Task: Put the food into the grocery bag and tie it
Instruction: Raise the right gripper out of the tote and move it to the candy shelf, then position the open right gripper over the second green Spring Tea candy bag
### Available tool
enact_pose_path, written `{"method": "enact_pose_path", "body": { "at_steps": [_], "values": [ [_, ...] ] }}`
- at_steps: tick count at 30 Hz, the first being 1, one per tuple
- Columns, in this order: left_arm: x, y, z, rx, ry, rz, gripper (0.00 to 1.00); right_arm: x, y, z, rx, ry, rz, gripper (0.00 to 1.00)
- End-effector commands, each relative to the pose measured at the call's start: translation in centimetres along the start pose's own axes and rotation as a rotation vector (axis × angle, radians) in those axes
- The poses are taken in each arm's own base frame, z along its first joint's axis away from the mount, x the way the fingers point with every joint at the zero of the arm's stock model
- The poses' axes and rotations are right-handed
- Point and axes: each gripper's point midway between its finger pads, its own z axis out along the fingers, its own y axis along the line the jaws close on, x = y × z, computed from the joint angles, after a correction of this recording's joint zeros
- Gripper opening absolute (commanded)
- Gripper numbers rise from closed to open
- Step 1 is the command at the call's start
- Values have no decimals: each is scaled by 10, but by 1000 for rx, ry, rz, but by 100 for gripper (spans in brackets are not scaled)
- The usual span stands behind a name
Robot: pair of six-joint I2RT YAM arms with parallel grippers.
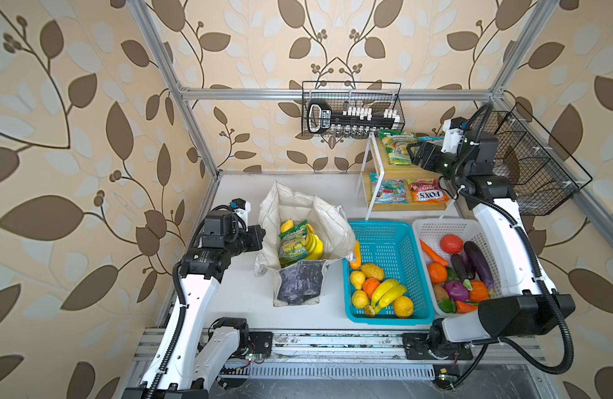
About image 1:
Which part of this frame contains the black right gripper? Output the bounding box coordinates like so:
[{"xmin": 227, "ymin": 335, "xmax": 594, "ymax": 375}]
[{"xmin": 408, "ymin": 141, "xmax": 467, "ymax": 186}]

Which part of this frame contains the yellow lemon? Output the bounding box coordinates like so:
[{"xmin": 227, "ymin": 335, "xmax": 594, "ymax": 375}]
[
  {"xmin": 351, "ymin": 290, "xmax": 370, "ymax": 310},
  {"xmin": 281, "ymin": 219, "xmax": 294, "ymax": 234}
]

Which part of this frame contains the yellow green candy bag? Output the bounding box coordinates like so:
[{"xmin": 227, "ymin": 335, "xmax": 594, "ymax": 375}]
[
  {"xmin": 278, "ymin": 220, "xmax": 309, "ymax": 268},
  {"xmin": 379, "ymin": 130, "xmax": 419, "ymax": 166}
]

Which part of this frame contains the cream Monet print tote bag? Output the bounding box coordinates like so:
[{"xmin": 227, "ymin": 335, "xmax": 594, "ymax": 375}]
[{"xmin": 254, "ymin": 182, "xmax": 356, "ymax": 307}]

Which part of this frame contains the yellow green banana bunch back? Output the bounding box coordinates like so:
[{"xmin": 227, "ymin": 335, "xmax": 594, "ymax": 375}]
[{"xmin": 305, "ymin": 224, "xmax": 324, "ymax": 260}]

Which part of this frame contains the round orange bell pepper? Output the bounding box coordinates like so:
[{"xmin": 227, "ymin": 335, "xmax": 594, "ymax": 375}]
[{"xmin": 427, "ymin": 263, "xmax": 448, "ymax": 284}]

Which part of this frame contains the teal candy bag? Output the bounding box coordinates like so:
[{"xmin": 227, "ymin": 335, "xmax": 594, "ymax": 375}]
[{"xmin": 418, "ymin": 136, "xmax": 444, "ymax": 146}]

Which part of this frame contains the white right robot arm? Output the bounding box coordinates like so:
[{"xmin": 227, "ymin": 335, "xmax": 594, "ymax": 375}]
[{"xmin": 407, "ymin": 118, "xmax": 575, "ymax": 375}]

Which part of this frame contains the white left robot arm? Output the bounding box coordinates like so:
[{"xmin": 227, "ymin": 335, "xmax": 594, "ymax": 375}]
[{"xmin": 123, "ymin": 199, "xmax": 266, "ymax": 398}]

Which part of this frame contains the orange Fox's candy bag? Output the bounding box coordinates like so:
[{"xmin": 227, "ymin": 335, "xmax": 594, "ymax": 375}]
[{"xmin": 407, "ymin": 179, "xmax": 450, "ymax": 204}]

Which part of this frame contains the green red candy bag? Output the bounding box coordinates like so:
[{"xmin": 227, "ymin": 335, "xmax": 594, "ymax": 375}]
[{"xmin": 369, "ymin": 173, "xmax": 408, "ymax": 204}]

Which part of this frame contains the white wooden two-tier shelf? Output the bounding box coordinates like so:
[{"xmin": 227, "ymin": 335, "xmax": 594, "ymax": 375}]
[{"xmin": 356, "ymin": 133, "xmax": 463, "ymax": 220}]

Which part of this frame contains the red tomato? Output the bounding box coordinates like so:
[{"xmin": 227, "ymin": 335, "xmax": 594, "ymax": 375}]
[{"xmin": 439, "ymin": 234, "xmax": 463, "ymax": 254}]

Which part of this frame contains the orange carrot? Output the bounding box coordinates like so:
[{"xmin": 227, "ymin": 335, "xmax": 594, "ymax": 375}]
[
  {"xmin": 419, "ymin": 240, "xmax": 449, "ymax": 268},
  {"xmin": 455, "ymin": 301, "xmax": 479, "ymax": 314}
]

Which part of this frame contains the white plastic basket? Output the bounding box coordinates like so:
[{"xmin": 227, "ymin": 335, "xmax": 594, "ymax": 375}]
[{"xmin": 413, "ymin": 219, "xmax": 530, "ymax": 318}]

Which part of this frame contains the purple eggplant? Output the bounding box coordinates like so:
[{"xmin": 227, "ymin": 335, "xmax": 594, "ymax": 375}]
[{"xmin": 463, "ymin": 241, "xmax": 494, "ymax": 291}]

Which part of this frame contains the black white tool set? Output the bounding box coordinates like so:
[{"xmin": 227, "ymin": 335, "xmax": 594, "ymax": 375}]
[{"xmin": 301, "ymin": 99, "xmax": 405, "ymax": 138}]

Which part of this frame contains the purple onion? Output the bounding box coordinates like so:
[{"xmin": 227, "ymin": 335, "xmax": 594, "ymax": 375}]
[{"xmin": 444, "ymin": 280, "xmax": 470, "ymax": 302}]

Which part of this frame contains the small orange tangerine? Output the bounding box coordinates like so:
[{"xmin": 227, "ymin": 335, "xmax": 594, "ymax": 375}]
[{"xmin": 350, "ymin": 241, "xmax": 362, "ymax": 270}]

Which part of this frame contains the orange pumpkin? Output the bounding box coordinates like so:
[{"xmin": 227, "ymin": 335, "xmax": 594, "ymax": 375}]
[{"xmin": 469, "ymin": 280, "xmax": 489, "ymax": 303}]

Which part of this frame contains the yellow pear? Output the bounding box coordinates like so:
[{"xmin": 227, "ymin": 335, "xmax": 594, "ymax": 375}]
[{"xmin": 350, "ymin": 270, "xmax": 366, "ymax": 290}]

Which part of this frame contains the brown potato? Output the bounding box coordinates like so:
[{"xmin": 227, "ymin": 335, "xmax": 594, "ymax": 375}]
[{"xmin": 433, "ymin": 284, "xmax": 450, "ymax": 303}]

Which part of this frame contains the orange carrot front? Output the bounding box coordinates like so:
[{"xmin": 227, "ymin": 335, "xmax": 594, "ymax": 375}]
[{"xmin": 455, "ymin": 301, "xmax": 479, "ymax": 314}]

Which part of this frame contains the orange persimmon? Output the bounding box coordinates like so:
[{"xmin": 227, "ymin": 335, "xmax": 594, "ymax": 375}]
[{"xmin": 362, "ymin": 278, "xmax": 381, "ymax": 299}]

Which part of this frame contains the yellow banana bunch front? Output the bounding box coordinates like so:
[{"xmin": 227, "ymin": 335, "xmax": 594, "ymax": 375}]
[{"xmin": 364, "ymin": 279, "xmax": 408, "ymax": 317}]

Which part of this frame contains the black wire basket right wall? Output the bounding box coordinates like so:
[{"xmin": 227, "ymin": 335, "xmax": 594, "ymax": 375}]
[{"xmin": 455, "ymin": 103, "xmax": 591, "ymax": 216}]

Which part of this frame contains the black wire basket wall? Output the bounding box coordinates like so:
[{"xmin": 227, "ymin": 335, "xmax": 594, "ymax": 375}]
[
  {"xmin": 455, "ymin": 103, "xmax": 591, "ymax": 216},
  {"xmin": 301, "ymin": 80, "xmax": 405, "ymax": 140}
]

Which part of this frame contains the linear rail base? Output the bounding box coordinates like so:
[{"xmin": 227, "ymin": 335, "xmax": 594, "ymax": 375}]
[{"xmin": 129, "ymin": 326, "xmax": 537, "ymax": 382}]

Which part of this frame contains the black wire basket back wall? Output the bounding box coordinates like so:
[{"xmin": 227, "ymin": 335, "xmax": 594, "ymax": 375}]
[{"xmin": 301, "ymin": 80, "xmax": 405, "ymax": 140}]

